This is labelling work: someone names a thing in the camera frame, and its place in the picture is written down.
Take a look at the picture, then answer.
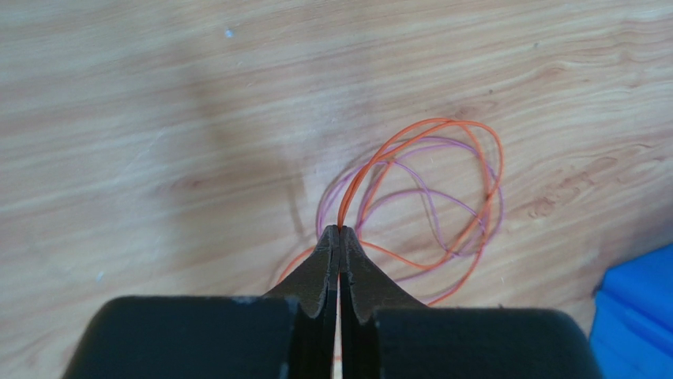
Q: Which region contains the left blue plastic bin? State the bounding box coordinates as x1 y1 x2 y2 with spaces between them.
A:
589 245 672 378

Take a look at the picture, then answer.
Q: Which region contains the orange thin cable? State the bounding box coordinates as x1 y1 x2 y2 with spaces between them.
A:
276 118 506 307

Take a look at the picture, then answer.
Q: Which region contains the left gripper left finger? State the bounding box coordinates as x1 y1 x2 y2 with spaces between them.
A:
64 226 340 378

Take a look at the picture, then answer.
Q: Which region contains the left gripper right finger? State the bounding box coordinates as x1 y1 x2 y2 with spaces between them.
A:
339 227 601 378

